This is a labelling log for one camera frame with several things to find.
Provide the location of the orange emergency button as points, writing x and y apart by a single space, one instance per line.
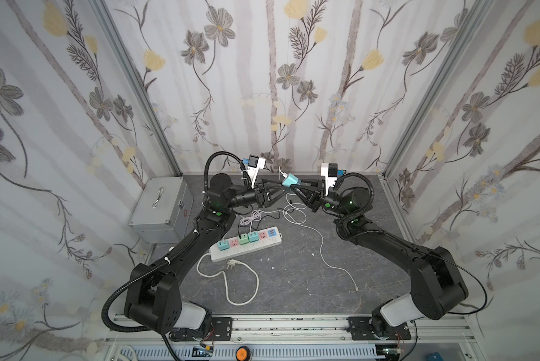
243 354

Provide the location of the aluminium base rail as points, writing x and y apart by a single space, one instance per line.
330 329

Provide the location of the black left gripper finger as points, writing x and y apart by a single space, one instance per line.
273 195
269 184

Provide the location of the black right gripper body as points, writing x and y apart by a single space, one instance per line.
321 199

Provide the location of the green charger with black cable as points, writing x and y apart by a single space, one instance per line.
243 239

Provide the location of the white colourful power strip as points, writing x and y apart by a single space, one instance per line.
268 238

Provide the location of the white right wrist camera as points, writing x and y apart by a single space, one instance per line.
331 173

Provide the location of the grey metal first-aid box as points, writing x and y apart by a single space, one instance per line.
163 211

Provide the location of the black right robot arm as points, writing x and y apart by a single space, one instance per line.
437 286

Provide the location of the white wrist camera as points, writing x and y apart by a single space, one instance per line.
331 173
253 165

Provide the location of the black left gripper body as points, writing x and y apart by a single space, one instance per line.
261 195

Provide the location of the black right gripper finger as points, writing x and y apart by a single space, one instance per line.
310 184
308 197

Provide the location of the teal charger with cable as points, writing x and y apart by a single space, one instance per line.
223 245

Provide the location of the white slotted cable duct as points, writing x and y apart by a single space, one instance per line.
259 352

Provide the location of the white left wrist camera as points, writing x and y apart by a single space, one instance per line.
253 165

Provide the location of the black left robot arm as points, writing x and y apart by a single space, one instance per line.
151 299

